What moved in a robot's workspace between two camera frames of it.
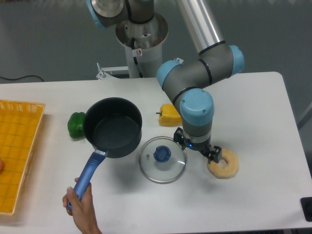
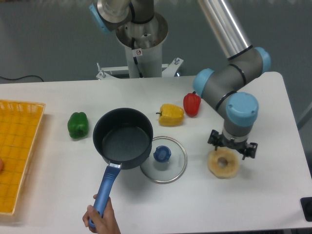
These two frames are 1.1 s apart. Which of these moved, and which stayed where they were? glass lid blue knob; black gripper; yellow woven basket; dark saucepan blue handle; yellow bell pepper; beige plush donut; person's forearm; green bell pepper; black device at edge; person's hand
Moved: person's hand; black gripper; person's forearm; dark saucepan blue handle
Stayed: beige plush donut; black device at edge; green bell pepper; yellow woven basket; glass lid blue knob; yellow bell pepper
